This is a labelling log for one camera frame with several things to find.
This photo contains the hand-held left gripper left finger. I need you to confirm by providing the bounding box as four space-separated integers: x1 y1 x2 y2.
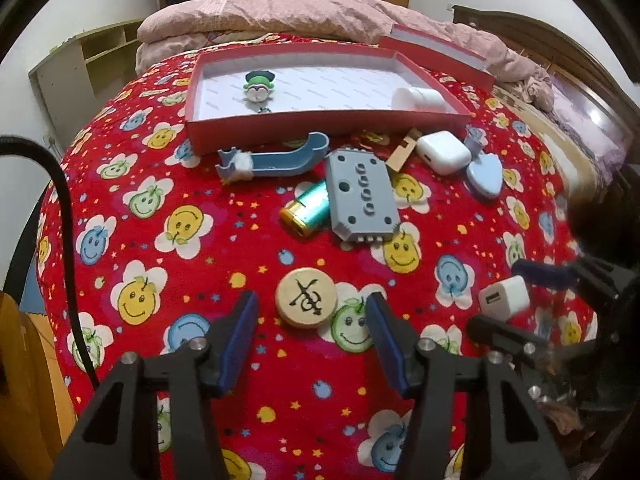
52 290 259 480

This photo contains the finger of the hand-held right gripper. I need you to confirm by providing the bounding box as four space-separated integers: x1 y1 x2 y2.
511 257 601 292
467 315 556 367

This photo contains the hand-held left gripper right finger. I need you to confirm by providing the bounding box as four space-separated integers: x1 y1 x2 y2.
366 291 571 480

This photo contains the white charger cube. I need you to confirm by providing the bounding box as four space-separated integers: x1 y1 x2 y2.
478 277 531 322

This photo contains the round wooden chess piece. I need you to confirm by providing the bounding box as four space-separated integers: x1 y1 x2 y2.
275 266 339 329

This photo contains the blue heart-shaped plastic piece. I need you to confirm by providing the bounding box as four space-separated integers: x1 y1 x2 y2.
464 126 504 201

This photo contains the grey plastic block with holes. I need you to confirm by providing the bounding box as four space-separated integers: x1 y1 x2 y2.
324 146 402 247

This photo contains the white earbuds case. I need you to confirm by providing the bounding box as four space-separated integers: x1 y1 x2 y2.
416 131 472 176

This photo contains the blue curved plastic piece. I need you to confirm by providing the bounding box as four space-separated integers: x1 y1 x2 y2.
217 131 329 182

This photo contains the notched wooden piece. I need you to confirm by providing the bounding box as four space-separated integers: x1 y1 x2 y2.
386 129 420 172

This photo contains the red cardboard box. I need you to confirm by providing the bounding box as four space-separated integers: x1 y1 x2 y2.
184 41 474 156

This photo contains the fuzzy brown clothing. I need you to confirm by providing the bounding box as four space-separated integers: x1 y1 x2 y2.
537 392 588 436

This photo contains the red smiley flower blanket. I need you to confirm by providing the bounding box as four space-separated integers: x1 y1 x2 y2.
34 32 601 480

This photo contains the purple pillow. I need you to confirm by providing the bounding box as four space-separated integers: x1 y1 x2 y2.
547 72 633 181

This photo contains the white cylindrical case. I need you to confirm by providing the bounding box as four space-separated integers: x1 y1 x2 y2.
391 86 447 112

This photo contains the dark wooden headboard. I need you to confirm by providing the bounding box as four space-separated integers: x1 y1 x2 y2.
452 4 640 191

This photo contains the orange wooden furniture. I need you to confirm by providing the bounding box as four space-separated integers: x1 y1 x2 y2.
0 290 78 480

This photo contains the red cardboard box lid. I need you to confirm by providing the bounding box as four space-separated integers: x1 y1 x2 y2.
378 23 496 94

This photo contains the pale green open shelf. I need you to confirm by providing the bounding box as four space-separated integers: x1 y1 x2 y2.
28 19 147 153

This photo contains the pink quilt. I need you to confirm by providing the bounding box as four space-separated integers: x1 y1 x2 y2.
135 0 553 111

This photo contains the thick black cable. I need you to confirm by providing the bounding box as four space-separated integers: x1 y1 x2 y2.
0 135 103 392

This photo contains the green cartoon keychain figure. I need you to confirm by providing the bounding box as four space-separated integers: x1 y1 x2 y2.
243 71 276 113

